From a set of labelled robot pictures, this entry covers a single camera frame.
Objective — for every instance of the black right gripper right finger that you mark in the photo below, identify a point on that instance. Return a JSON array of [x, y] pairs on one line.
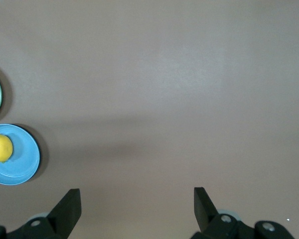
[[204, 211]]

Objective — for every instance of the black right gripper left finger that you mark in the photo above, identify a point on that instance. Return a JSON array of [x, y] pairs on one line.
[[64, 214]]

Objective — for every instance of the yellow lemon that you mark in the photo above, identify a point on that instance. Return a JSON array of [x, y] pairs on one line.
[[0, 148]]

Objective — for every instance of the blue round plate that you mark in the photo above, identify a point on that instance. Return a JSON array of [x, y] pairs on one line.
[[22, 159]]

